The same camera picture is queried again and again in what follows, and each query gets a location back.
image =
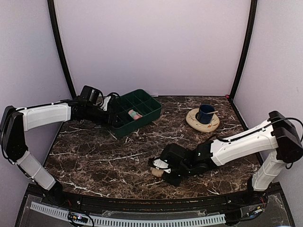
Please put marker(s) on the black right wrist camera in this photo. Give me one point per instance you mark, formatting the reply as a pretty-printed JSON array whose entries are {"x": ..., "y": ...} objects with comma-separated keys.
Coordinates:
[{"x": 173, "y": 154}]

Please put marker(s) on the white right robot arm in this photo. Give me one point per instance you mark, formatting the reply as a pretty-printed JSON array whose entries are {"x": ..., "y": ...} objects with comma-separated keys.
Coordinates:
[{"x": 276, "y": 134}]

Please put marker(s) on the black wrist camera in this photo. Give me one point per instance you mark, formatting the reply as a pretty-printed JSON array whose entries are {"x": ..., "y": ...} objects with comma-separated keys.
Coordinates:
[
  {"x": 90, "y": 94},
  {"x": 173, "y": 154}
]

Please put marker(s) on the beige sock with olive toe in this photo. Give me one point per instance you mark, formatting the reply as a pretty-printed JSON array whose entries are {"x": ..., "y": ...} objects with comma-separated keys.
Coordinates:
[{"x": 157, "y": 172}]

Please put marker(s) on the black left frame post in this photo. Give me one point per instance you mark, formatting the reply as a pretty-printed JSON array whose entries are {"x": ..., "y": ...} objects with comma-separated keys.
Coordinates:
[{"x": 59, "y": 47}]

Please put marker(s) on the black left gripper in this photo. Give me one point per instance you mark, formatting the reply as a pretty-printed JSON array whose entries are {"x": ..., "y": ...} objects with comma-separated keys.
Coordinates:
[{"x": 111, "y": 120}]

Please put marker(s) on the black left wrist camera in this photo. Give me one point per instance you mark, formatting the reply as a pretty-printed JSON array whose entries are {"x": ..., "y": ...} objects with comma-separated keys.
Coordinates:
[{"x": 90, "y": 94}]

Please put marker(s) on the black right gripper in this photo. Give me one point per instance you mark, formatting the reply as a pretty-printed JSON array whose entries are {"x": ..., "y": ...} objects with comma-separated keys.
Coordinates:
[{"x": 174, "y": 181}]

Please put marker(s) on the green compartment tray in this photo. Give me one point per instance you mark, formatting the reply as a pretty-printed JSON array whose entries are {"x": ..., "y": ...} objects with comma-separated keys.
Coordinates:
[{"x": 140, "y": 101}]

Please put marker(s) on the pink patterned sock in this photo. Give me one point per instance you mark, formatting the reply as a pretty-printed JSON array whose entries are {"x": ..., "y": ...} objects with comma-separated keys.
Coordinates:
[{"x": 134, "y": 114}]

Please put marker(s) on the black frame post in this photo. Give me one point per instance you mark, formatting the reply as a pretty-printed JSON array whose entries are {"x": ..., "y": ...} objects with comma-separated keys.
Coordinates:
[
  {"x": 245, "y": 49},
  {"x": 59, "y": 47}
]

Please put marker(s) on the black right frame post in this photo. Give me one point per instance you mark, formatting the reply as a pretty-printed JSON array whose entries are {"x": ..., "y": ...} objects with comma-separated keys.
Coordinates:
[{"x": 245, "y": 49}]

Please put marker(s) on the black front rail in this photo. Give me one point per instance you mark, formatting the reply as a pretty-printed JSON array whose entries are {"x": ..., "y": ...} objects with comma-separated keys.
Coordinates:
[{"x": 235, "y": 199}]

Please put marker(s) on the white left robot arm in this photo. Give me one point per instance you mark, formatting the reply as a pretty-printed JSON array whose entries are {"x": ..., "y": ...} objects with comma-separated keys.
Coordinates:
[{"x": 17, "y": 121}]

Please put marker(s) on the blue mug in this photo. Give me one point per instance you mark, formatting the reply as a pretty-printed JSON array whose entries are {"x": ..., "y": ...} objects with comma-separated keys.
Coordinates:
[{"x": 205, "y": 118}]

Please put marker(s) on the cream saucer plate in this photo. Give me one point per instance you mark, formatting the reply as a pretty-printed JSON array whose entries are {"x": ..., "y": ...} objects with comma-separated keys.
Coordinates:
[{"x": 192, "y": 120}]

